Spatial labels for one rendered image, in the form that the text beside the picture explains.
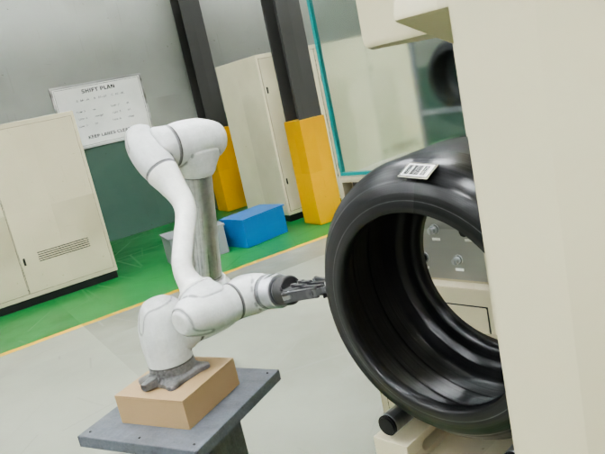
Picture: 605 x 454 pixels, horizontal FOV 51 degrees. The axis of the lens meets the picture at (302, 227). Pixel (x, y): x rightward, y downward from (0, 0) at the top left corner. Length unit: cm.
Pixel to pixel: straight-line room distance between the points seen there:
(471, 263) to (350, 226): 89
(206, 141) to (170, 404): 83
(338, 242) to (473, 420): 41
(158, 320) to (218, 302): 56
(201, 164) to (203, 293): 55
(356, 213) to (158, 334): 108
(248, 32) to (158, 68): 158
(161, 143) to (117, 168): 739
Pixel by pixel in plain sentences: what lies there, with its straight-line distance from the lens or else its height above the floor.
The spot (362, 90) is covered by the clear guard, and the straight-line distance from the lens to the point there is 211.
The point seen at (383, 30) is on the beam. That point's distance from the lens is 77.
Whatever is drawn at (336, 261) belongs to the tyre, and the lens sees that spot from 127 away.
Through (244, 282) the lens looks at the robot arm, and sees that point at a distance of 165.
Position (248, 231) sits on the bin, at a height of 18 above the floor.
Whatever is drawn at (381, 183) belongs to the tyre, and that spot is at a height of 141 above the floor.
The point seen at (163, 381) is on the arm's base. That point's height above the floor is 77.
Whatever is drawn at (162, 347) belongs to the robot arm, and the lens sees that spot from 214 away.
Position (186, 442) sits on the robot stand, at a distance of 205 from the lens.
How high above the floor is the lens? 162
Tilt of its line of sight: 13 degrees down
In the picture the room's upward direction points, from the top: 12 degrees counter-clockwise
